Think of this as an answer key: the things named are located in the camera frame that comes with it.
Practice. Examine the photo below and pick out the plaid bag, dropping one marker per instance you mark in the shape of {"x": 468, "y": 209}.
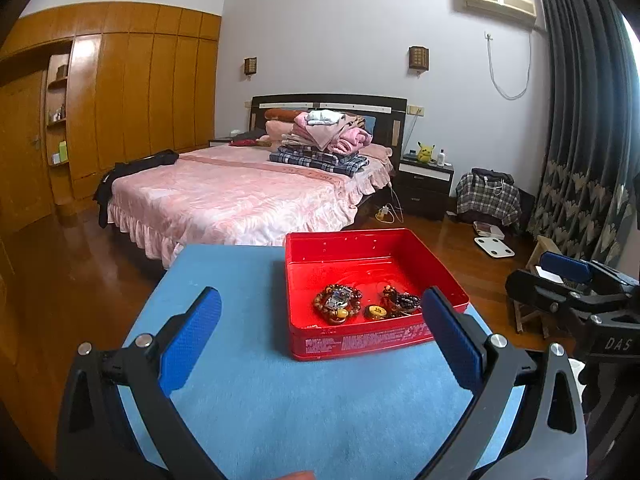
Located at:
{"x": 487, "y": 197}

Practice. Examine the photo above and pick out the white bathroom scale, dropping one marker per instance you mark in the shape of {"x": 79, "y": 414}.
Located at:
{"x": 494, "y": 247}

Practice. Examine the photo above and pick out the blue table cover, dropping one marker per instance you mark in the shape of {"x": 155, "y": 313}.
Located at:
{"x": 250, "y": 400}

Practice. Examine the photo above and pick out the folded plaid blanket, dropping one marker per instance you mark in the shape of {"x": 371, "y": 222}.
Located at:
{"x": 315, "y": 160}

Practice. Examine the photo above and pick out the green box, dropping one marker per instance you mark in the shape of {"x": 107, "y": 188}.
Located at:
{"x": 63, "y": 152}

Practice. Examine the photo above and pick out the person's left hand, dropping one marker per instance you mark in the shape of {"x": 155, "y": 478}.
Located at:
{"x": 295, "y": 476}

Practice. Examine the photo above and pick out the small wall lamp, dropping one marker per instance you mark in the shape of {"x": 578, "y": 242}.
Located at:
{"x": 250, "y": 66}

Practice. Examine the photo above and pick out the stacked brown and pink pillows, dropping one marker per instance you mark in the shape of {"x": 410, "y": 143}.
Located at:
{"x": 277, "y": 127}

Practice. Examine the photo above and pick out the yellow plush toy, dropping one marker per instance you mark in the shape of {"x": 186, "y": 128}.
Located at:
{"x": 425, "y": 154}

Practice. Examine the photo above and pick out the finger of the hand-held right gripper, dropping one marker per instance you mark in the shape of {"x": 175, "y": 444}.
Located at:
{"x": 565, "y": 266}
{"x": 535, "y": 292}

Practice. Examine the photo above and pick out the wall socket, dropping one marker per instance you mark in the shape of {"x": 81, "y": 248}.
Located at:
{"x": 416, "y": 109}

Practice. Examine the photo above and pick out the flat pink pillow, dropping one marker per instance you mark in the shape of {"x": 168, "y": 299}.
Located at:
{"x": 377, "y": 151}

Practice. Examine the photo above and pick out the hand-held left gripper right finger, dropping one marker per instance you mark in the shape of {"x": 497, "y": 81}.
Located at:
{"x": 452, "y": 345}

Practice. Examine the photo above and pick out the bed with pink bedspread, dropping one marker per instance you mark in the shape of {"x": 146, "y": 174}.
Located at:
{"x": 235, "y": 200}

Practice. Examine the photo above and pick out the flat box on floor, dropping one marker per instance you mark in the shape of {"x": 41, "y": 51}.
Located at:
{"x": 487, "y": 229}

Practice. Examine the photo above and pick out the beige air conditioner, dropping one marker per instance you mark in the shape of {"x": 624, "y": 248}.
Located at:
{"x": 497, "y": 2}

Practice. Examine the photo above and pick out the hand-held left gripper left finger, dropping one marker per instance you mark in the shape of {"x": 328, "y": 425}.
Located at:
{"x": 192, "y": 340}

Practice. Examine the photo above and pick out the dark patterned curtain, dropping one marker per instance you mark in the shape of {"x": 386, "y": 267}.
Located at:
{"x": 585, "y": 135}

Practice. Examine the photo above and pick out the wooden wardrobe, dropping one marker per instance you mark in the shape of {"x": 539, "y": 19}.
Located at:
{"x": 140, "y": 100}

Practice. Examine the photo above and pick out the black garment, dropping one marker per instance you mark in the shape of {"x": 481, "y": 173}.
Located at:
{"x": 145, "y": 162}

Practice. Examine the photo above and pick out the large wall lamp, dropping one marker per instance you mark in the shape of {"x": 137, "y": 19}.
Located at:
{"x": 419, "y": 57}

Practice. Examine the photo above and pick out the dark nightstand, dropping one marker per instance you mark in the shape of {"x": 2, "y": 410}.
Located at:
{"x": 425, "y": 190}

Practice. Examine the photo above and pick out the red tin box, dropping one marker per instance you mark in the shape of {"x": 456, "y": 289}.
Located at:
{"x": 360, "y": 260}

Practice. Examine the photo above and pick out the pile of pink clothes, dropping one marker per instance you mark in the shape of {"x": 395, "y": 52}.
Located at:
{"x": 330, "y": 130}

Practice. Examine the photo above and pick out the white bottle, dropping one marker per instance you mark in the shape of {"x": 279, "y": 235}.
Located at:
{"x": 442, "y": 159}

